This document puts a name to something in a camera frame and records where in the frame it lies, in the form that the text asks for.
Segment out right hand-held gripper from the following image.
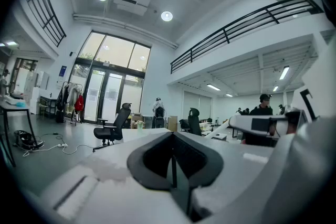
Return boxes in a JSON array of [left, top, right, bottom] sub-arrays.
[[227, 34, 336, 224]]

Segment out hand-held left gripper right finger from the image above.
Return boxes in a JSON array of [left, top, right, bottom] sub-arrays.
[[173, 132, 274, 224]]

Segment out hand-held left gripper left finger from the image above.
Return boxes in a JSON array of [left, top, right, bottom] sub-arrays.
[[39, 132, 190, 224]]

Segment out black high-back office chair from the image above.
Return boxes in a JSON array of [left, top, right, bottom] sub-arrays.
[[179, 107, 203, 136]]

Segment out cardboard box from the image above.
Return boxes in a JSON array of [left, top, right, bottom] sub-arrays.
[[130, 112, 144, 130]]

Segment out black mesh office chair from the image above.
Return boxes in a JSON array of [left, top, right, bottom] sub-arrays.
[[92, 102, 132, 152]]

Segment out black mezzanine railing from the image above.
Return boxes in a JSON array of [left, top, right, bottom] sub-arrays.
[[170, 0, 324, 76]]

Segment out red bag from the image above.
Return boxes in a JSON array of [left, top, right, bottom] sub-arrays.
[[74, 94, 85, 113]]

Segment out glass entrance doors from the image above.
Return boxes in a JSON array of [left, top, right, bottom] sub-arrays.
[[68, 30, 152, 124]]

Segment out clothes rack with garments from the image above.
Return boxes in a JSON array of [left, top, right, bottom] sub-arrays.
[[55, 81, 85, 126]]

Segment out white cabinet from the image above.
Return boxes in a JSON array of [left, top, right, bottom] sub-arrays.
[[23, 70, 50, 115]]

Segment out desk with black legs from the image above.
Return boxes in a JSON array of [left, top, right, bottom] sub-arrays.
[[0, 94, 39, 167]]

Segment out white ceiling air conditioner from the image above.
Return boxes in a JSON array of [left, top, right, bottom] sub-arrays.
[[113, 0, 153, 16]]

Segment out black balcony railing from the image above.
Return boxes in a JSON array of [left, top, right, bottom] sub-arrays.
[[23, 0, 67, 48]]

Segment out black cable bundle on floor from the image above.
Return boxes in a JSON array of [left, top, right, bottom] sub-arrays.
[[13, 129, 45, 151]]

